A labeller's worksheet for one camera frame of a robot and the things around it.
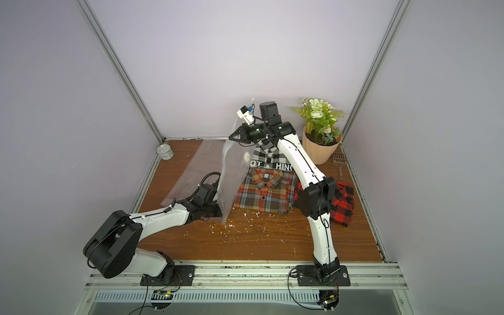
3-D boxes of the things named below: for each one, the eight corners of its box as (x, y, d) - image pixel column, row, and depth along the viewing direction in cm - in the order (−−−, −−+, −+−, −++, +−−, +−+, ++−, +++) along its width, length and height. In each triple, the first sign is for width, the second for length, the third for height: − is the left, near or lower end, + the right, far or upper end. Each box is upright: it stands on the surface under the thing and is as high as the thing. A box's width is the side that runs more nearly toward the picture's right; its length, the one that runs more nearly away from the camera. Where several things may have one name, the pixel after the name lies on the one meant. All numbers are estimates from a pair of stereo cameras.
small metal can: (160, 160, 114) (155, 152, 109) (163, 151, 118) (159, 144, 113) (171, 160, 114) (167, 152, 109) (175, 151, 118) (171, 143, 113)
